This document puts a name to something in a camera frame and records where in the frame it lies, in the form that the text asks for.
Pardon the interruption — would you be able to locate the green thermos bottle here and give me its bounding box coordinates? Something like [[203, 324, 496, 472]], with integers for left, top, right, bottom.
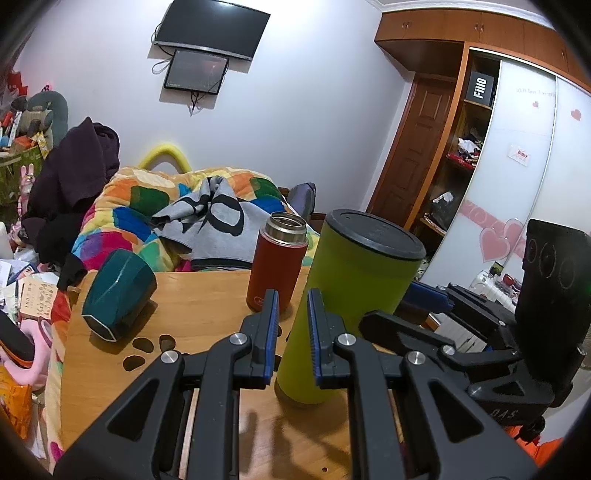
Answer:
[[276, 209, 426, 405]]

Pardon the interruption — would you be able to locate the dark teal cup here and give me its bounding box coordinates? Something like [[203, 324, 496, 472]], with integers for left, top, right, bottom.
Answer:
[[81, 249, 157, 343]]

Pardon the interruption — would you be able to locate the orange jacket sleeve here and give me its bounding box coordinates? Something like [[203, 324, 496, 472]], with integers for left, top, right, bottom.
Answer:
[[504, 426, 563, 468]]

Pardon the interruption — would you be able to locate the pink slipper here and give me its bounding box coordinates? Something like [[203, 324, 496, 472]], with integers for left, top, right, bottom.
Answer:
[[1, 313, 52, 391]]

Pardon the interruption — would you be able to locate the brown wooden door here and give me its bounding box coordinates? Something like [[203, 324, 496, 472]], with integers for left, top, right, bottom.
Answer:
[[368, 75, 456, 226]]

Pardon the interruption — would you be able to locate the red thermos bottle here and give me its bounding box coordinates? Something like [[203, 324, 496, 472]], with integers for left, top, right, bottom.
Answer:
[[246, 212, 308, 313]]

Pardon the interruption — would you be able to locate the grey backpack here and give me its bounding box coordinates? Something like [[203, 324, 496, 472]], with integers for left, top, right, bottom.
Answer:
[[287, 182, 317, 221]]

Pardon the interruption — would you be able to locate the white sliding wardrobe door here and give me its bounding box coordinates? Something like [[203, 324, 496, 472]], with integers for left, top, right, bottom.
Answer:
[[422, 59, 590, 287]]

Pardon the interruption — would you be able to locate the black Fiio box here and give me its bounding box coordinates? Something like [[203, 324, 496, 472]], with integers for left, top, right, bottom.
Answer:
[[465, 71, 495, 107]]

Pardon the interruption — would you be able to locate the grey black patterned cloth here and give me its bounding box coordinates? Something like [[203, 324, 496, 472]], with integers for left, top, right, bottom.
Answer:
[[151, 176, 270, 271]]

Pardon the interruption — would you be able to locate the colourful quilt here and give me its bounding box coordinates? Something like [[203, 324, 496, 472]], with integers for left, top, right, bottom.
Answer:
[[43, 167, 297, 470]]

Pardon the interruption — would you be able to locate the wooden wardrobe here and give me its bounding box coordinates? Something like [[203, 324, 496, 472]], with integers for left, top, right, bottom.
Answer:
[[375, 7, 590, 229]]

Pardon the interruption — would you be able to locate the dark purple garment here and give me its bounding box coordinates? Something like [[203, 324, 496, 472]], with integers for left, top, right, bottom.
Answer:
[[22, 118, 119, 291]]

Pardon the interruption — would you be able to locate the green basket of toys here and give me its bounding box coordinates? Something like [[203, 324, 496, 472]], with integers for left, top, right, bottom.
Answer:
[[0, 110, 50, 206]]

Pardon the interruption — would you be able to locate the grey plush toy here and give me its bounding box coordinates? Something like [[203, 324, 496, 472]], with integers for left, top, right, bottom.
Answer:
[[19, 90, 68, 149]]

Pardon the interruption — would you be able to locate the small black wall monitor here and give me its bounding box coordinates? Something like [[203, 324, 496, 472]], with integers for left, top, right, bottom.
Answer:
[[164, 49, 229, 95]]

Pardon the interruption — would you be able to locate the black wall television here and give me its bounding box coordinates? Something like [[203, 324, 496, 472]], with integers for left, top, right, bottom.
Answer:
[[154, 0, 270, 61]]

